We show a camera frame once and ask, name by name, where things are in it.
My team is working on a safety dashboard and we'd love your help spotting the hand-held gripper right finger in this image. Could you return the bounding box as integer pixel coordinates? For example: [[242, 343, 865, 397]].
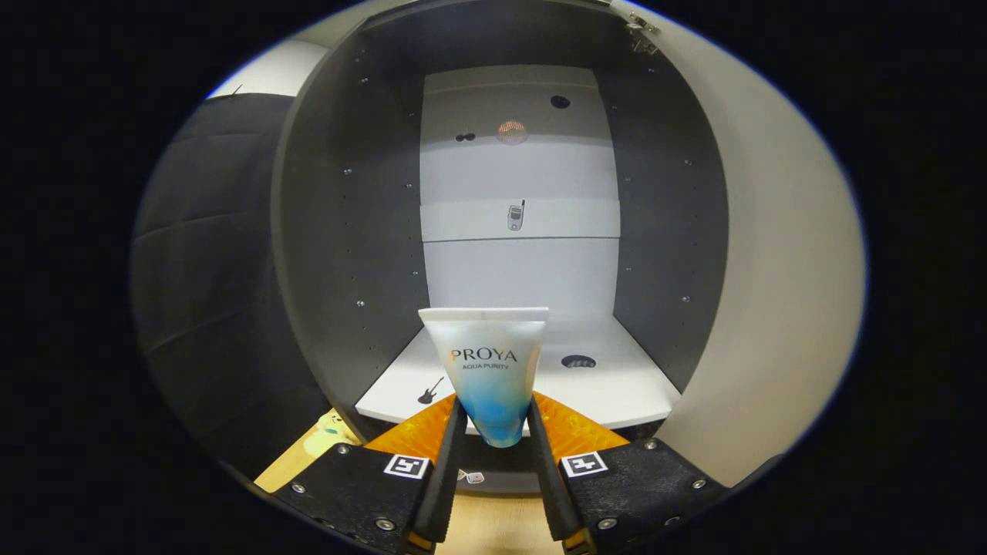
[[527, 392, 729, 554]]

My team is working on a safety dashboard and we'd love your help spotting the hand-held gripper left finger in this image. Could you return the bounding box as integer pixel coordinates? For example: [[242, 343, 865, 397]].
[[274, 395, 470, 554]]

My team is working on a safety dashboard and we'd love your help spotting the white blue cosmetic tube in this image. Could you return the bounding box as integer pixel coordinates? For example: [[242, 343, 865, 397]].
[[417, 307, 550, 449]]

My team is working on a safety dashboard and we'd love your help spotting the beige cabinet door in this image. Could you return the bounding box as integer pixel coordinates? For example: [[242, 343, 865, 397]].
[[609, 0, 868, 488]]

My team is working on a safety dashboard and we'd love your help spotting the yellow soft toy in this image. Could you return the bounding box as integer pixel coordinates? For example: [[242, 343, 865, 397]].
[[308, 410, 362, 456]]

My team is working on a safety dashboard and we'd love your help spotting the dark grey cabinet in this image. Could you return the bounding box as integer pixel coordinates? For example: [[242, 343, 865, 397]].
[[270, 0, 729, 494]]

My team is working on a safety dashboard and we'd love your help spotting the metal door hinge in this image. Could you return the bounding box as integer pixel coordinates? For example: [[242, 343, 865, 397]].
[[628, 14, 660, 55]]

